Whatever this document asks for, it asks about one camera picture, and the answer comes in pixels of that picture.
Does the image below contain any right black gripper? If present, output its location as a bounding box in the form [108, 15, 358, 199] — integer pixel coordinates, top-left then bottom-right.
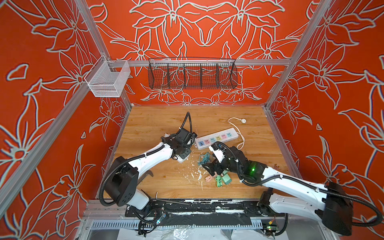
[200, 153, 244, 177]

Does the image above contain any teal cable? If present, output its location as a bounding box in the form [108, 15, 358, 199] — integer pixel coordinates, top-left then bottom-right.
[197, 152, 213, 166]

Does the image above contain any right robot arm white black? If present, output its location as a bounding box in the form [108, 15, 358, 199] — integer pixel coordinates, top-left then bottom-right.
[203, 142, 383, 236]

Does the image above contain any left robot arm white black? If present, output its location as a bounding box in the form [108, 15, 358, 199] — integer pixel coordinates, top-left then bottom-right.
[99, 112, 198, 210]

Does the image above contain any green charger plug lower right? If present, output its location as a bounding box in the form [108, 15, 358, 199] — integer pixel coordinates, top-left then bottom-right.
[222, 174, 232, 185]

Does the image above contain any white square socket cube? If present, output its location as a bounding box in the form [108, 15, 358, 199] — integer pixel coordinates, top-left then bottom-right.
[176, 149, 192, 163]

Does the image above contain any white multicolour power strip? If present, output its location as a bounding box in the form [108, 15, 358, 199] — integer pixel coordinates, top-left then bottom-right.
[195, 128, 239, 150]

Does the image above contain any black allen key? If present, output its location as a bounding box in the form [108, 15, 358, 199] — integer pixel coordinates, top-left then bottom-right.
[138, 170, 154, 185]

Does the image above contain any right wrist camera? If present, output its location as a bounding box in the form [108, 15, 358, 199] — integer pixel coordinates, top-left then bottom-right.
[209, 145, 225, 163]

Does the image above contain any white power strip cable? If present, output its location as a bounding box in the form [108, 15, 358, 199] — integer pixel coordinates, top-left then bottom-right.
[227, 116, 248, 151]

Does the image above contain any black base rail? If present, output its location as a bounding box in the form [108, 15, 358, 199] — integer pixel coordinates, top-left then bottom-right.
[124, 197, 286, 229]

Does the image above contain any black wire wall basket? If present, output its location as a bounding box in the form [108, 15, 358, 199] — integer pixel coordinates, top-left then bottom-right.
[148, 57, 238, 90]

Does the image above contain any clear plastic wall bin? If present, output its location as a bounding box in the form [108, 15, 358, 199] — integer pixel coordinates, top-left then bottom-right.
[85, 56, 131, 98]

